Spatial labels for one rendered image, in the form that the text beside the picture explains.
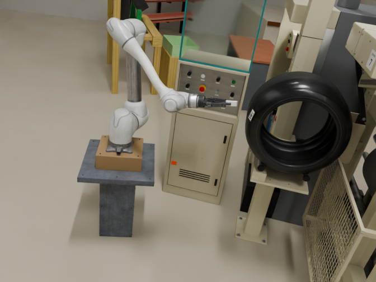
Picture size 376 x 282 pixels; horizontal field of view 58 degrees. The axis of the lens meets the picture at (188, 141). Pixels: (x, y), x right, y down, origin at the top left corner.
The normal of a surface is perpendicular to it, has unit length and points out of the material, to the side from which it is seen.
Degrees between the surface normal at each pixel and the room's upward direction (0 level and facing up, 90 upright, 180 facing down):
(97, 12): 90
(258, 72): 90
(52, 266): 0
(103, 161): 90
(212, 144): 90
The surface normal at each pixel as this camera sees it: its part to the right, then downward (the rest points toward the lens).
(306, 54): -0.21, 0.46
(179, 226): 0.13, -0.86
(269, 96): -0.61, -0.23
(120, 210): 0.08, 0.51
